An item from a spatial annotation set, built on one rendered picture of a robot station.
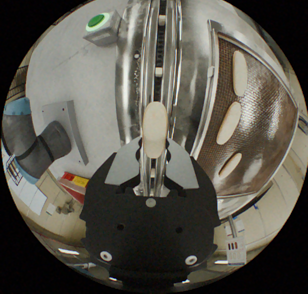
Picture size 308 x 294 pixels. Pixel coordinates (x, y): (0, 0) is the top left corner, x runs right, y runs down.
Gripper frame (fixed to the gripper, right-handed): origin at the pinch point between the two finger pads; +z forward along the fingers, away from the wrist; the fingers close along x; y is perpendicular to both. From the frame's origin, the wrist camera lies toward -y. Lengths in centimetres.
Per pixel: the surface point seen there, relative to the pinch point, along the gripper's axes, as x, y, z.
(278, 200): 370, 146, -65
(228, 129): 15.2, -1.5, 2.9
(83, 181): -39, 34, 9
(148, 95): -1.8, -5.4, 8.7
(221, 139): 14.5, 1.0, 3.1
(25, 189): -440, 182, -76
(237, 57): 14.6, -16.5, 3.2
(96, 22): -12.2, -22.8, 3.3
